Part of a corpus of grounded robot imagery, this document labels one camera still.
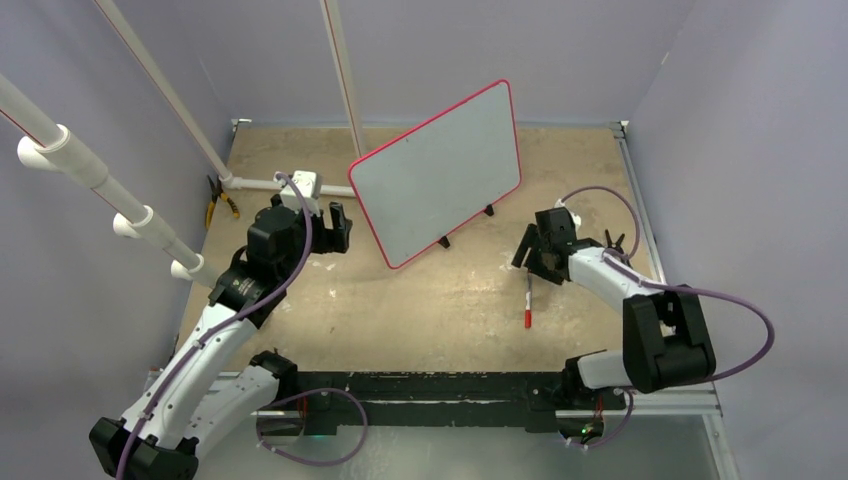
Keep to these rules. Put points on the red whiteboard marker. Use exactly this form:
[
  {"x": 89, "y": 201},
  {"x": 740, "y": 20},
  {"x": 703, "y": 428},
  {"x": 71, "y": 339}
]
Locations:
[{"x": 528, "y": 313}]

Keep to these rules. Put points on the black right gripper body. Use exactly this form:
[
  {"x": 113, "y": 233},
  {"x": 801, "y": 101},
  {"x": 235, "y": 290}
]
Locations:
[{"x": 543, "y": 271}]

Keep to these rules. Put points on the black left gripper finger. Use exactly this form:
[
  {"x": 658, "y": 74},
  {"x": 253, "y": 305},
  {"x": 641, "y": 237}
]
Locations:
[
  {"x": 341, "y": 236},
  {"x": 338, "y": 217}
]

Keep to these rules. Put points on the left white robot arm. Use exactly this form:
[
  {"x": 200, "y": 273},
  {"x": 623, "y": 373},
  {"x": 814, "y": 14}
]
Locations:
[{"x": 176, "y": 422}]

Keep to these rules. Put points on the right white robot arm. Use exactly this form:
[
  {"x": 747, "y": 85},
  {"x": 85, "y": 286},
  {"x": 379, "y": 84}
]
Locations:
[{"x": 665, "y": 340}]

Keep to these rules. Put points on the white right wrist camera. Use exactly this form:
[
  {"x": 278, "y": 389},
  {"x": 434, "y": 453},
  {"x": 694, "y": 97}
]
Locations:
[{"x": 575, "y": 218}]

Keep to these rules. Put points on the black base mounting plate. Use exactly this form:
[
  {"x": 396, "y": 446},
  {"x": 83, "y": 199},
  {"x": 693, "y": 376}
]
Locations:
[{"x": 527, "y": 400}]

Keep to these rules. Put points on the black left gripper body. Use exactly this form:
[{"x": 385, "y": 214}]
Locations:
[{"x": 321, "y": 237}]

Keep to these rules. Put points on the white pvc pipe frame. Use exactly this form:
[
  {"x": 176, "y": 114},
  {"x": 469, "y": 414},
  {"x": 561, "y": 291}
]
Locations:
[{"x": 50, "y": 146}]

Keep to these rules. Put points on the red framed whiteboard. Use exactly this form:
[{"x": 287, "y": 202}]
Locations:
[{"x": 433, "y": 179}]

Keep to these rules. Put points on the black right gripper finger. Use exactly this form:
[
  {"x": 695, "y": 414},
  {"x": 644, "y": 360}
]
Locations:
[
  {"x": 520, "y": 255},
  {"x": 530, "y": 235}
]

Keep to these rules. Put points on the yellow handled pliers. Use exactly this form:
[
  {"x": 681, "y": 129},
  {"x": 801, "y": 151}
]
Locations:
[{"x": 217, "y": 194}]

